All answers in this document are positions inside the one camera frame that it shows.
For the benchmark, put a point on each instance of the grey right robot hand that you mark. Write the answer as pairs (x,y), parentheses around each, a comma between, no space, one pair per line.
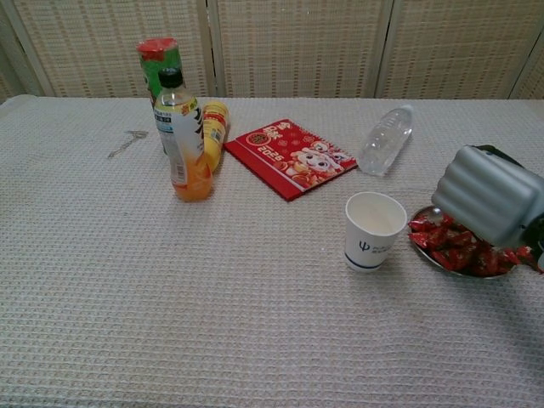
(489,200)

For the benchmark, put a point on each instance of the white paper cup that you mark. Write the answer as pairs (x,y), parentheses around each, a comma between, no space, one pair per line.
(370,251)

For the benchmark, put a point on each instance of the round steel plate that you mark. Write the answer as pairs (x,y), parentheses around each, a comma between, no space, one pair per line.
(427,212)

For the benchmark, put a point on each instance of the clear plastic water bottle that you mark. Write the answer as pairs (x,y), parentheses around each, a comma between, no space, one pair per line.
(382,144)

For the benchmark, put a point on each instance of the woven bamboo screen panel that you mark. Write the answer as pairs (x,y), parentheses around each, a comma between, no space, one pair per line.
(13,64)
(106,42)
(459,42)
(536,81)
(297,42)

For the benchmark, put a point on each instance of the red 2026 spiral calendar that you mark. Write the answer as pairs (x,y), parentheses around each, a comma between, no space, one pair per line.
(293,161)

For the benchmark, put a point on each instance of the white woven tablecloth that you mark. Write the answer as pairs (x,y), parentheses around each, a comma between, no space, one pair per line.
(255,297)

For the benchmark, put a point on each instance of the yellow bottle green cap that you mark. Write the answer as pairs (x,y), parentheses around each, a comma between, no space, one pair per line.
(214,127)

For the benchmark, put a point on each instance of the orange juice bottle black cap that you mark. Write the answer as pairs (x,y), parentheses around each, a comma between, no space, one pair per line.
(187,140)

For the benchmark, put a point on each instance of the green chip can red lid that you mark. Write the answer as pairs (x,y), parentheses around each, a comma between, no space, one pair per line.
(159,53)

